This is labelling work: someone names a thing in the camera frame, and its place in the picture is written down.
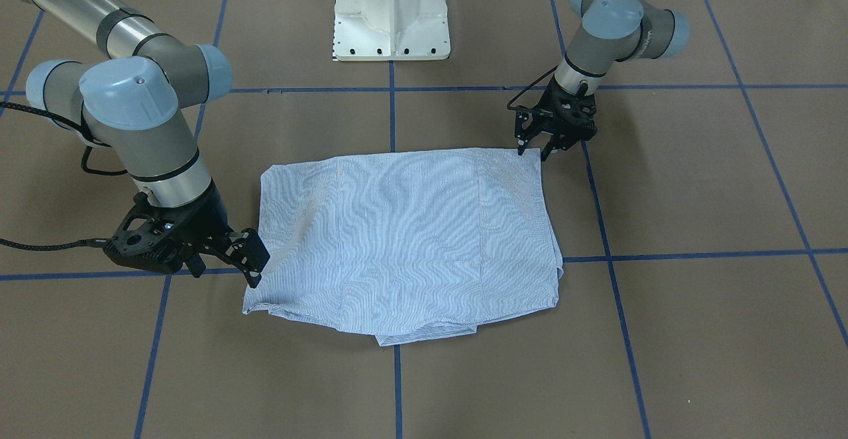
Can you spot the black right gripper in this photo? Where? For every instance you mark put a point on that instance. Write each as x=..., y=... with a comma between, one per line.
x=207, y=217

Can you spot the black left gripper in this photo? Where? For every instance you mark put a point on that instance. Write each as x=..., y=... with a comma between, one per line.
x=552, y=103

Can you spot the light blue striped shirt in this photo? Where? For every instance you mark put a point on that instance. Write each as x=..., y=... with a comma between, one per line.
x=407, y=246

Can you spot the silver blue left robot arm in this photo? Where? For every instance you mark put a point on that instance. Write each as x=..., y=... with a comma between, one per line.
x=610, y=31

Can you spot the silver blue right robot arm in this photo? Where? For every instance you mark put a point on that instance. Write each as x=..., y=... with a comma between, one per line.
x=132, y=102

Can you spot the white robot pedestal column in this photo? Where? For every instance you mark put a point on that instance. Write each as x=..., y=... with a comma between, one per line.
x=391, y=30

